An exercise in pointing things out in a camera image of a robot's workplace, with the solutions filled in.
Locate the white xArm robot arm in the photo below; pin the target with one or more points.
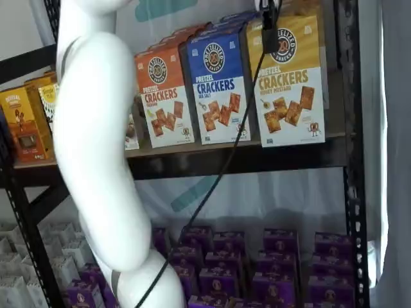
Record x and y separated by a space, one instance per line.
96 160

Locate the blue white pretzel crackers box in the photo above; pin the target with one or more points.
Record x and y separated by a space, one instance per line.
218 29
241 17
218 90

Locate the orange white pretzel crackers box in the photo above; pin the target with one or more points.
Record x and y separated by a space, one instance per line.
163 102
167 43

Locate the Simple Mills almond bars box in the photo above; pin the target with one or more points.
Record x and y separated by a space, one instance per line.
132 134

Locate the purple Annie's snack box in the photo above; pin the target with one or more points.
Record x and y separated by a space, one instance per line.
273 290
93 274
160 240
208 302
184 260
229 244
218 282
189 282
223 263
280 240
333 244
199 239
332 266
277 263
83 293

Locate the yellow white pretzel crackers box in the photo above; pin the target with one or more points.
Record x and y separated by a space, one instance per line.
289 96
302 8

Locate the wooden shelf board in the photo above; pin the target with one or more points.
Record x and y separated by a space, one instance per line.
334 138
248 272

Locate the Simple Mills sweet thins box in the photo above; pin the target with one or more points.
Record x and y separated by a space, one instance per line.
48 99

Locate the orange brown snack box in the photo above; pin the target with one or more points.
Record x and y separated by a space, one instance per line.
22 128
38 80

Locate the purple Annie's box teal accent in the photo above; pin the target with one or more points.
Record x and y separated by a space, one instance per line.
329 304
330 288

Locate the black metal shelving rack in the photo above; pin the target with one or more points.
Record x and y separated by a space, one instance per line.
25 64
257 160

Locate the white paper carton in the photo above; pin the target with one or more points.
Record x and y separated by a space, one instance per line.
64 232
33 268
11 266
75 253
64 269
14 293

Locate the grey fabric curtain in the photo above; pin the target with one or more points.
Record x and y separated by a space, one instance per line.
396 160

